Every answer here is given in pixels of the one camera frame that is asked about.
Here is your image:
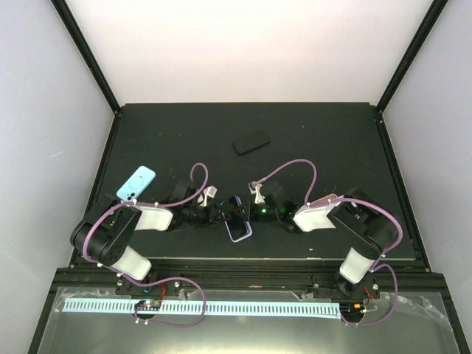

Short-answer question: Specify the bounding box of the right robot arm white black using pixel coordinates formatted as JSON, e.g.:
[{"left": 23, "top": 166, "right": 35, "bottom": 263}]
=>
[{"left": 225, "top": 182, "right": 403, "bottom": 299}]

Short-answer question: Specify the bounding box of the white slotted cable duct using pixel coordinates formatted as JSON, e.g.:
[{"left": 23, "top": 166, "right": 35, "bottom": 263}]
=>
[{"left": 62, "top": 298, "right": 341, "bottom": 319}]

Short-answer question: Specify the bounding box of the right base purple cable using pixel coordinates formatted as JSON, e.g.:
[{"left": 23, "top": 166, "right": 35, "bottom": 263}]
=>
[{"left": 341, "top": 263, "right": 399, "bottom": 328}]

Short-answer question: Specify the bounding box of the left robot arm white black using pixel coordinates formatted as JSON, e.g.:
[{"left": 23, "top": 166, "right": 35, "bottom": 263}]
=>
[{"left": 70, "top": 181, "right": 240, "bottom": 294}]

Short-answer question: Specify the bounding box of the black phone case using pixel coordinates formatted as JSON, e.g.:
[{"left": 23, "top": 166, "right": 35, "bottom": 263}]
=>
[{"left": 232, "top": 130, "right": 271, "bottom": 155}]

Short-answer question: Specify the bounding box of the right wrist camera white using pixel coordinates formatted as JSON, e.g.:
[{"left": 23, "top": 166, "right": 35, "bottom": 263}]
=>
[{"left": 249, "top": 181, "right": 265, "bottom": 204}]

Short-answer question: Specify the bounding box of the black frame post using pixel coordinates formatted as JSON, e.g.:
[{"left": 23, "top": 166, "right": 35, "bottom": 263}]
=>
[
  {"left": 375, "top": 0, "right": 451, "bottom": 111},
  {"left": 51, "top": 0, "right": 120, "bottom": 114}
]

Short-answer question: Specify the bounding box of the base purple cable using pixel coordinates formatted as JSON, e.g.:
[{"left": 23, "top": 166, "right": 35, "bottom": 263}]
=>
[
  {"left": 341, "top": 263, "right": 399, "bottom": 328},
  {"left": 133, "top": 276, "right": 208, "bottom": 328}
]

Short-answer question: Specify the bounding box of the left black frame post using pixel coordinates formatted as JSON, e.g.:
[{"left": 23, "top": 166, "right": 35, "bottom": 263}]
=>
[{"left": 51, "top": 0, "right": 120, "bottom": 114}]

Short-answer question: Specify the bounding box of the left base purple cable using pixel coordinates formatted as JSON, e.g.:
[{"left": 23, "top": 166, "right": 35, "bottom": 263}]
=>
[{"left": 133, "top": 276, "right": 208, "bottom": 328}]

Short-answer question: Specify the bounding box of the right black frame post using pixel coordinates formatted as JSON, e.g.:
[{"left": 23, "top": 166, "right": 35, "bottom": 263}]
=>
[{"left": 375, "top": 0, "right": 451, "bottom": 111}]

